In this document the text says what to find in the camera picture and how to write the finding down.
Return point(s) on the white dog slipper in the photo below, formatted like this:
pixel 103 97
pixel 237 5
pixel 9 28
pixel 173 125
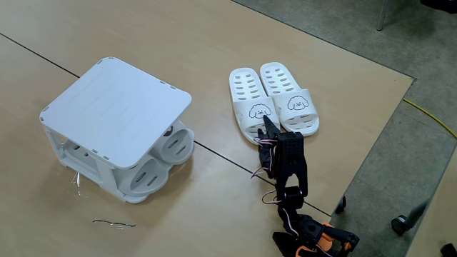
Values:
pixel 296 114
pixel 250 100

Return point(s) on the grey bear slipper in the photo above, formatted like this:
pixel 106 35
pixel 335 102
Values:
pixel 185 137
pixel 157 169

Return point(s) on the white plastic shoe rack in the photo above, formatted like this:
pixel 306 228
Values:
pixel 118 107

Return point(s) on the black table caster wheel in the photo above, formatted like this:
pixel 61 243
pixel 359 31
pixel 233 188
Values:
pixel 341 206

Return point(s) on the grey metal chair leg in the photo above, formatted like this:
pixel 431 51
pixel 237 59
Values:
pixel 382 14

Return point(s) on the clear tape strip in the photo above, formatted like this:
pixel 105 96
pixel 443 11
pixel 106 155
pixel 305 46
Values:
pixel 77 178
pixel 114 223

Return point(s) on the black object on floor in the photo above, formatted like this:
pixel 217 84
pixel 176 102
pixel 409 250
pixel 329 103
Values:
pixel 448 250

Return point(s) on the black chair base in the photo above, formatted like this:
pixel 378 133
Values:
pixel 441 5

